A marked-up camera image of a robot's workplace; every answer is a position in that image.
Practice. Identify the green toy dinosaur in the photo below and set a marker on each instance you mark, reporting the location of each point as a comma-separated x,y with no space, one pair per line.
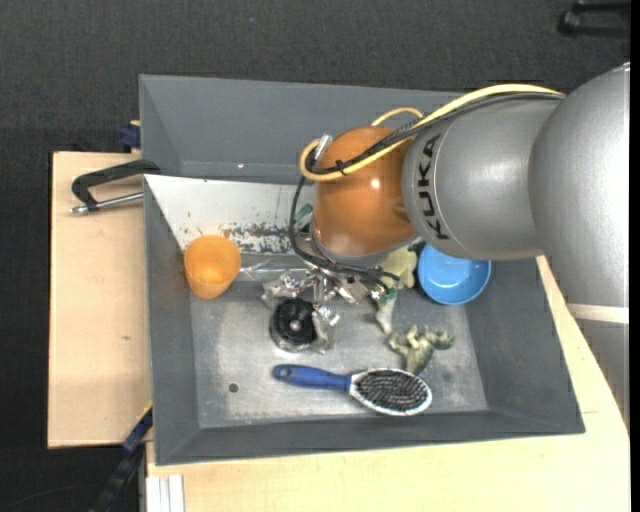
417,347

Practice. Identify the pale green toy animal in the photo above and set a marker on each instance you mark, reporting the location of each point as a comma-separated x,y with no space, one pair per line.
397,265

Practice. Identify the orange plastic cup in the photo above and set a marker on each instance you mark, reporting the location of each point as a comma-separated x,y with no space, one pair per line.
210,267

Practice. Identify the grey metal bin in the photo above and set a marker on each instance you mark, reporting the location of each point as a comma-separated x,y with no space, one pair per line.
320,400

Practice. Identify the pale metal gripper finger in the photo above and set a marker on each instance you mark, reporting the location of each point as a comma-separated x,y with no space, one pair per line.
290,284
327,314

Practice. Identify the blue bowl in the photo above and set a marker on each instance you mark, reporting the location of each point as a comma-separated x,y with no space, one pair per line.
452,280

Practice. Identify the pale cardboard board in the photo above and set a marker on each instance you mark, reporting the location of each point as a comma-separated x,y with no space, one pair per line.
95,310

